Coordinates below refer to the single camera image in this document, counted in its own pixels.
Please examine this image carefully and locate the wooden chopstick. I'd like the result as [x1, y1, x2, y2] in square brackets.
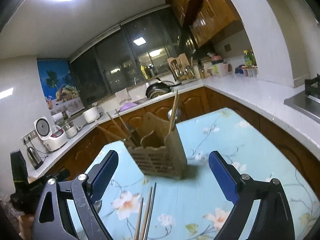
[139, 187, 153, 240]
[106, 112, 130, 141]
[133, 197, 144, 240]

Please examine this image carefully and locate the wooden utensil holder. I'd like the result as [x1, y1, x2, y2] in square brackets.
[124, 112, 187, 179]

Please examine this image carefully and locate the metal chopstick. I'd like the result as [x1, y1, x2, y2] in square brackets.
[143, 183, 157, 240]

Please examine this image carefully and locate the steel electric kettle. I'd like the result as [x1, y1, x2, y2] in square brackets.
[27, 146, 43, 170]

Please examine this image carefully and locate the floral light-blue tablecloth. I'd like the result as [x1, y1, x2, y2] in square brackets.
[93, 108, 319, 239]

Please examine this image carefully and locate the small glass-lid cooker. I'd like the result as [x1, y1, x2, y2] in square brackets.
[62, 121, 80, 139]

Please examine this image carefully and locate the white rice cooker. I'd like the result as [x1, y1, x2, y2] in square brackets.
[34, 116, 68, 152]

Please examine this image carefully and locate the white electric pot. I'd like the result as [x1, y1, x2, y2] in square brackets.
[82, 106, 102, 124]

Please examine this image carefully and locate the purple basin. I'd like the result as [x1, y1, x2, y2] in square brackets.
[119, 102, 137, 112]

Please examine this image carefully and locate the hanging dish cloth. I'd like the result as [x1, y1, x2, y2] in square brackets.
[115, 88, 132, 105]

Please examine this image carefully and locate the steel spoon in holder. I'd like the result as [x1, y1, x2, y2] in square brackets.
[167, 108, 181, 124]

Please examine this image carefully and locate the fruit poster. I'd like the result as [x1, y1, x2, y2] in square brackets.
[37, 59, 84, 115]

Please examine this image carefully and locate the black wok pan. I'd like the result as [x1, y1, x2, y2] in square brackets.
[145, 78, 182, 99]

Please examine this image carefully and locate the blue purple container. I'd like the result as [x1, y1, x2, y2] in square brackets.
[235, 64, 247, 75]

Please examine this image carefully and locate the gas stove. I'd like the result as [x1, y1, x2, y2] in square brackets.
[284, 74, 320, 123]

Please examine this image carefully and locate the yellow bottle on sill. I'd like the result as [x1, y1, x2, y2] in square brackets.
[140, 65, 149, 80]

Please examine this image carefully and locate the green-capped oil bottle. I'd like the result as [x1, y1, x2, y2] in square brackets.
[244, 50, 257, 67]

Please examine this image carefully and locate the countertop utensil rack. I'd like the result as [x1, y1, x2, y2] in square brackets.
[167, 53, 195, 81]

